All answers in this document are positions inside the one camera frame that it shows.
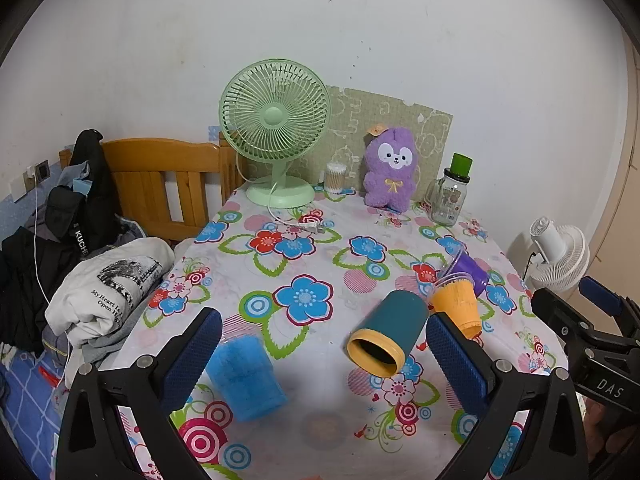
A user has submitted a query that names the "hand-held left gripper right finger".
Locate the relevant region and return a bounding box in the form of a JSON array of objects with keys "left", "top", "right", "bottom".
[{"left": 425, "top": 311, "right": 591, "bottom": 480}]

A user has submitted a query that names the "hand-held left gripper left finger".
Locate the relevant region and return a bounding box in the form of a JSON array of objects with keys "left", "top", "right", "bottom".
[{"left": 56, "top": 306, "right": 223, "bottom": 480}]

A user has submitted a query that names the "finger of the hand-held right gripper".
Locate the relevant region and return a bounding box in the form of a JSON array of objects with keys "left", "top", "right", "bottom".
[
  {"left": 530, "top": 287, "right": 603, "bottom": 358},
  {"left": 579, "top": 275, "right": 640, "bottom": 347}
]

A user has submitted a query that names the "teal cup with yellow rim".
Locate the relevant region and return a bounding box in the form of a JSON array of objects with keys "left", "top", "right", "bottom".
[{"left": 346, "top": 290, "right": 431, "bottom": 377}]

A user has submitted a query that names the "orange cup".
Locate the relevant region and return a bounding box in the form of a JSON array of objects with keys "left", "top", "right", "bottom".
[{"left": 429, "top": 280, "right": 484, "bottom": 339}]

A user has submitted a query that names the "blue cup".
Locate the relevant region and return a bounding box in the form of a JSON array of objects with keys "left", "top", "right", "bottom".
[{"left": 206, "top": 337, "right": 289, "bottom": 423}]

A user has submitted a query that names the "clear plastic cup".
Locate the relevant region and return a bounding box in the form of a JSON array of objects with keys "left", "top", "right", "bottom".
[{"left": 431, "top": 255, "right": 474, "bottom": 297}]

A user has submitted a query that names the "purple cup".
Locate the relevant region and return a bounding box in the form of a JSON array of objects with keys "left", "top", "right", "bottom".
[{"left": 442, "top": 251, "right": 494, "bottom": 298}]

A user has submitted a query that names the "person's right hand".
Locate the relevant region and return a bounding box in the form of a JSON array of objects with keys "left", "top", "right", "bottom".
[{"left": 581, "top": 394, "right": 640, "bottom": 478}]

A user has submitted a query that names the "white standing fan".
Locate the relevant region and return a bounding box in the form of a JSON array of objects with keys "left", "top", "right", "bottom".
[{"left": 522, "top": 216, "right": 591, "bottom": 293}]

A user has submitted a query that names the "grey garment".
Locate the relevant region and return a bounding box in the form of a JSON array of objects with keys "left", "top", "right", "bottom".
[{"left": 42, "top": 322, "right": 132, "bottom": 376}]

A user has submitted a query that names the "white printed shirt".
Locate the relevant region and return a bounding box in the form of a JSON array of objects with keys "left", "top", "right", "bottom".
[{"left": 45, "top": 237, "right": 176, "bottom": 348}]

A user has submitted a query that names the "floral tablecloth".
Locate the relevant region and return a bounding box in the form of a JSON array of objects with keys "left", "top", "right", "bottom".
[{"left": 117, "top": 185, "right": 588, "bottom": 480}]

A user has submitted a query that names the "glass jar with green lid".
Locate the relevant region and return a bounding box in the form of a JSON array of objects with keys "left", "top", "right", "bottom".
[{"left": 425, "top": 152, "right": 475, "bottom": 226}]

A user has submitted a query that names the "blue checked bed sheet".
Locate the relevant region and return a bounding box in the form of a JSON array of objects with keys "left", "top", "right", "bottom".
[{"left": 0, "top": 344, "right": 71, "bottom": 480}]

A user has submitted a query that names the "wooden bed headboard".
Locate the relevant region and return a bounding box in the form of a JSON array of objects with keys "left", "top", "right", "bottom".
[{"left": 59, "top": 137, "right": 246, "bottom": 243}]

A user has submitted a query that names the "black jacket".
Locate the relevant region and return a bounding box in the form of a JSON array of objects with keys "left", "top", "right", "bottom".
[{"left": 0, "top": 129, "right": 123, "bottom": 356}]

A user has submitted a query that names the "purple plush toy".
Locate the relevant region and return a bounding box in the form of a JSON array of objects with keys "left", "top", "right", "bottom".
[{"left": 362, "top": 126, "right": 420, "bottom": 211}]

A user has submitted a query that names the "cotton swab container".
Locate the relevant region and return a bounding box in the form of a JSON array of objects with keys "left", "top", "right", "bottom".
[{"left": 325, "top": 162, "right": 349, "bottom": 194}]

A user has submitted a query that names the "green desk fan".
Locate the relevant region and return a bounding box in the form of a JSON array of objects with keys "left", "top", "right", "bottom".
[{"left": 218, "top": 58, "right": 331, "bottom": 209}]

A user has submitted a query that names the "white fan power cord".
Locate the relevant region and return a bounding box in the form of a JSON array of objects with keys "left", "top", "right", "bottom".
[{"left": 267, "top": 182, "right": 327, "bottom": 237}]

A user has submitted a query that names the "white charging cable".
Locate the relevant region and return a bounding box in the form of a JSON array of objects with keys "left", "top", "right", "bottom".
[{"left": 31, "top": 175, "right": 71, "bottom": 388}]

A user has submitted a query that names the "wall socket with charger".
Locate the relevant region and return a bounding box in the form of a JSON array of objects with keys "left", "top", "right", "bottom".
[{"left": 25, "top": 159, "right": 51, "bottom": 184}]

